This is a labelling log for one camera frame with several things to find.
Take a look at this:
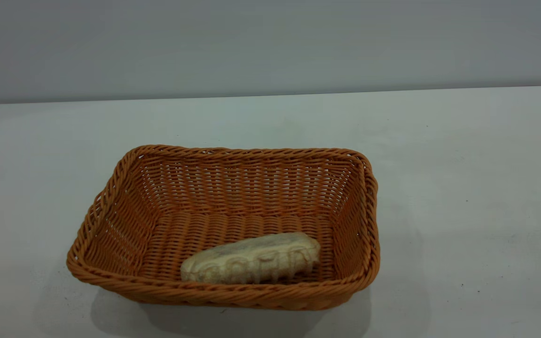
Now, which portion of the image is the orange woven wicker basket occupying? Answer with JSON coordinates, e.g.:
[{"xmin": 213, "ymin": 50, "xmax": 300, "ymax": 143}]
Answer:
[{"xmin": 66, "ymin": 144, "xmax": 381, "ymax": 311}]

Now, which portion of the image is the ridged golden bread roll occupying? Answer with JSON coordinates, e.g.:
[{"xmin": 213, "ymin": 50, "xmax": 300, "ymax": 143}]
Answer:
[{"xmin": 180, "ymin": 231, "xmax": 321, "ymax": 285}]

